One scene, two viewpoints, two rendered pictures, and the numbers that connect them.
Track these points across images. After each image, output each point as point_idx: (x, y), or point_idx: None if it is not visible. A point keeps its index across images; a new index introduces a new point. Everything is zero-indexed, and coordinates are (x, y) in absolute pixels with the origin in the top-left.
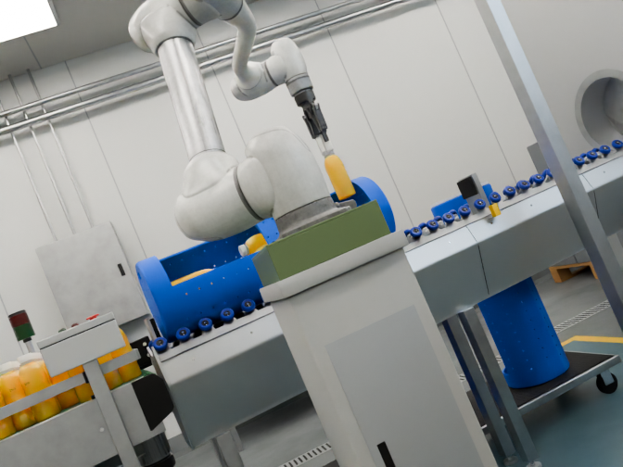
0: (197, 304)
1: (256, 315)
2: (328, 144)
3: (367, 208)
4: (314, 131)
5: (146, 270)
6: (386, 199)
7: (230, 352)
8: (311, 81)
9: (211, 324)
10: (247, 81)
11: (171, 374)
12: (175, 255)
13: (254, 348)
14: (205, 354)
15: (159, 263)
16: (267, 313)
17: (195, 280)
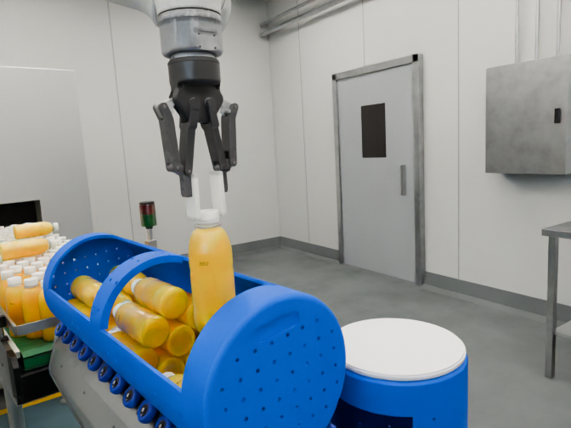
0: (62, 322)
1: (93, 380)
2: (191, 203)
3: None
4: (212, 154)
5: (54, 255)
6: (200, 409)
7: (71, 391)
8: (190, 30)
9: (73, 350)
10: (144, 13)
11: (53, 363)
12: (126, 241)
13: (80, 411)
14: (65, 371)
15: (60, 256)
16: (94, 390)
17: (55, 298)
